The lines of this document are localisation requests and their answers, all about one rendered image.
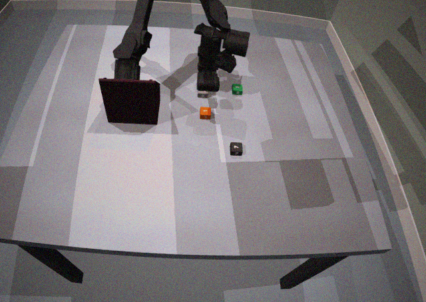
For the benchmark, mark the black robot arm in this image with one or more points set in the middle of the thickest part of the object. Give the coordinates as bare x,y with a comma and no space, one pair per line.
136,39

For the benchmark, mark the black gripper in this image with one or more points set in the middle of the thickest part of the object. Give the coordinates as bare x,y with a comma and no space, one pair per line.
207,79

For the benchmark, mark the orange block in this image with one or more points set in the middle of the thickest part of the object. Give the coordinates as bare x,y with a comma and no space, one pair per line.
205,112

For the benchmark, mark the green block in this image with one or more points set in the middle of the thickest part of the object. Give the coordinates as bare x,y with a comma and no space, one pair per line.
237,89

